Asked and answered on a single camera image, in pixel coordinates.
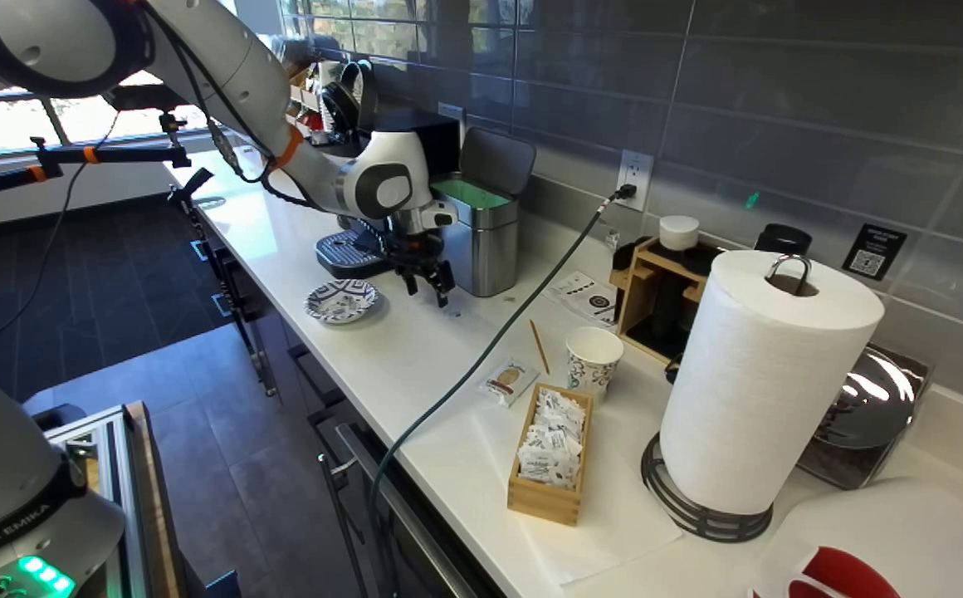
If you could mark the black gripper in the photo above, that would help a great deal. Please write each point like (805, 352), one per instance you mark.
(416, 254)

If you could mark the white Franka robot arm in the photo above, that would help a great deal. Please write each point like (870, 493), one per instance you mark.
(225, 68)

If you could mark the white sachet brown print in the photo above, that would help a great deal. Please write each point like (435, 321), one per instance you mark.
(510, 384)

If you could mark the white sachet black print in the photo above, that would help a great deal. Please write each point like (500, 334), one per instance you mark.
(550, 455)
(557, 413)

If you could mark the wooden box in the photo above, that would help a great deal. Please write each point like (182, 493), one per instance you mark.
(545, 499)

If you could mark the stainless steel bin green insert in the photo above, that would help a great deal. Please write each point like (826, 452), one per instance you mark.
(481, 249)

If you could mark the patterned small plate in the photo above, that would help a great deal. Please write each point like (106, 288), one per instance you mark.
(344, 299)

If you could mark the wooden stirrer stick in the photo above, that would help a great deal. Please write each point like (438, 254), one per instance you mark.
(539, 348)

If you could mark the black coffee machine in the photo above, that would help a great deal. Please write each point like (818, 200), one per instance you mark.
(443, 138)

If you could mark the printed paper leaflet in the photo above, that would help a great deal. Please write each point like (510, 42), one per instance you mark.
(587, 299)

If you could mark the patterned paper cup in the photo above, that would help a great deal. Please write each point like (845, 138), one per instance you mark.
(593, 364)

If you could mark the wooden countertop organizer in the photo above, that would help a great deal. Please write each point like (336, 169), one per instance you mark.
(648, 289)

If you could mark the white lidded container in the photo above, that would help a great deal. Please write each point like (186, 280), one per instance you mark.
(679, 233)

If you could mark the white paper towel roll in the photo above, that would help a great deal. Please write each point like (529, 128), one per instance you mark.
(757, 386)

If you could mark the black round-topped object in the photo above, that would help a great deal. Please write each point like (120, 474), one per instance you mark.
(782, 238)

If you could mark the black rod orange clamps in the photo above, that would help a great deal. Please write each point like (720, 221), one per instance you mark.
(60, 157)

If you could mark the black QR code sign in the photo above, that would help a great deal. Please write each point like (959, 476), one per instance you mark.
(870, 249)

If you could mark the red and white object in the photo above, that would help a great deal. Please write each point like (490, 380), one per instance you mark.
(841, 572)

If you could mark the white wall outlet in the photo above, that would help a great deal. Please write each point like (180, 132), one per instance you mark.
(635, 169)

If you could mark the aluminium frame cart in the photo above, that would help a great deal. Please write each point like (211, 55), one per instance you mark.
(104, 467)

